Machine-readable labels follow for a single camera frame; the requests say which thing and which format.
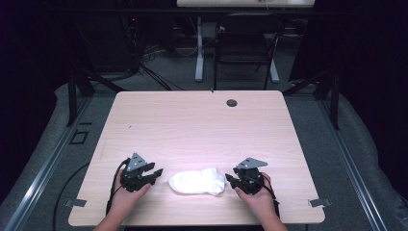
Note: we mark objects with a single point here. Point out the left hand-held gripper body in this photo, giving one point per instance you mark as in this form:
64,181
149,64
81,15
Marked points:
134,178

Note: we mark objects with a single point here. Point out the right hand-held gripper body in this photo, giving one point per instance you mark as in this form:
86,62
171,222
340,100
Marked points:
251,179

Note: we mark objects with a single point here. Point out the person's right hand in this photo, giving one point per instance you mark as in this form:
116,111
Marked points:
258,202

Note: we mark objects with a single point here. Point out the person's left hand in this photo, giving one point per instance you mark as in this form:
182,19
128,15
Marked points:
125,200

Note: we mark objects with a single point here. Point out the black folding chair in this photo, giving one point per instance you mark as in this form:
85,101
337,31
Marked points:
245,48

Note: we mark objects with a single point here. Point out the white background table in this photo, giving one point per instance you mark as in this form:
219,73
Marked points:
245,3

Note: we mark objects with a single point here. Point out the metal table corner bracket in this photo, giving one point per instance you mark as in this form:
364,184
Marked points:
319,202
75,202

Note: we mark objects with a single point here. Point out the aluminium floor rail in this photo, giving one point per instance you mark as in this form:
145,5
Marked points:
352,166
41,174

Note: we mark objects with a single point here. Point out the black metal stand frame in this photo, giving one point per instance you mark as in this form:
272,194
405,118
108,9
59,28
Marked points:
333,99
73,96

